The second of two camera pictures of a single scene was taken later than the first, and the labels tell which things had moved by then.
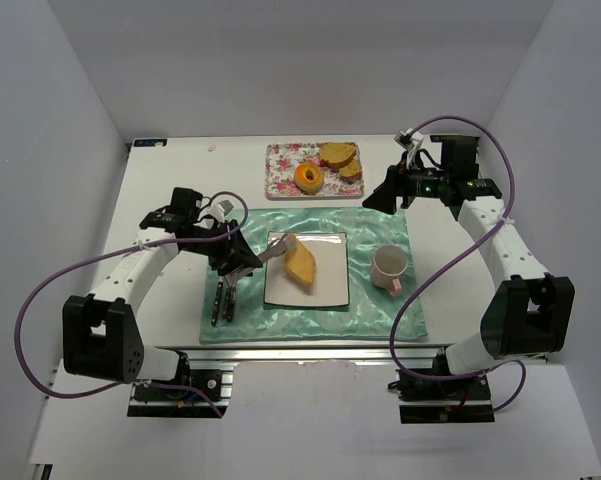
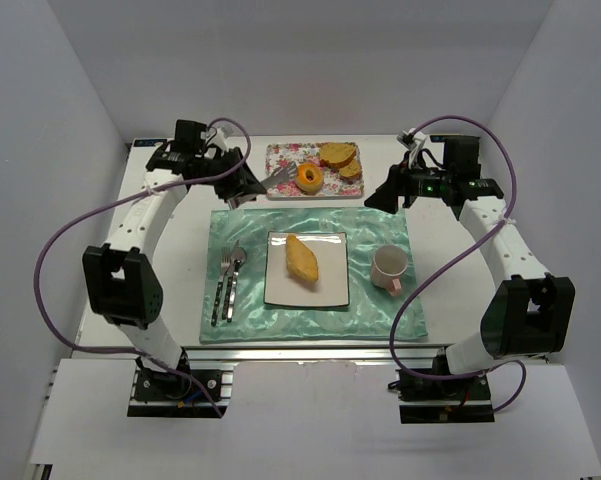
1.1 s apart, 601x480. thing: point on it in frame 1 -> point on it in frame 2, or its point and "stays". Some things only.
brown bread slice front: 352,170 stays
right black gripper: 398,185 stays
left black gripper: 225,248 -> 236,178
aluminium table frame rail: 290,354 stays
